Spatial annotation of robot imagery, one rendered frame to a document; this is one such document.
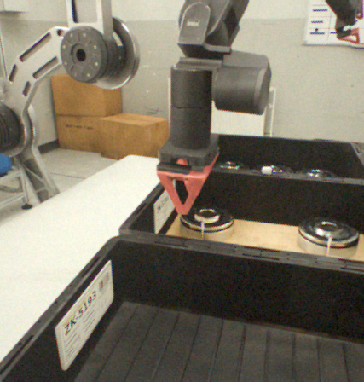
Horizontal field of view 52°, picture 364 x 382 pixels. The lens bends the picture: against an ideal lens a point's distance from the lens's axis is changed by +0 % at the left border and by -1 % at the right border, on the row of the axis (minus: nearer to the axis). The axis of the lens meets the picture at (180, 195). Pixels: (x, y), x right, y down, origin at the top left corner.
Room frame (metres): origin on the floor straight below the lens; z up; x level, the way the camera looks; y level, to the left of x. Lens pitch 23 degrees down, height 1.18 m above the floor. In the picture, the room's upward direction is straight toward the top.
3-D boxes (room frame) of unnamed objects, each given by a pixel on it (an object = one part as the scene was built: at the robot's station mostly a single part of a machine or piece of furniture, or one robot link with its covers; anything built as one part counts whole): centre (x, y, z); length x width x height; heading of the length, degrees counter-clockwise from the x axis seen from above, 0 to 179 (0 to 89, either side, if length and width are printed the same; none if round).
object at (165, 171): (0.51, -0.01, 0.99); 0.07 x 0.07 x 0.09; 74
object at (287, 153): (0.84, -0.22, 0.87); 0.40 x 0.30 x 0.11; 75
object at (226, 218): (0.65, -0.05, 0.86); 0.10 x 0.10 x 0.01
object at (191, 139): (0.52, -0.01, 1.06); 0.10 x 0.07 x 0.07; 164
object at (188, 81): (0.51, -0.02, 1.12); 0.07 x 0.06 x 0.07; 66
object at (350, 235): (0.59, -0.27, 0.86); 0.10 x 0.10 x 0.01
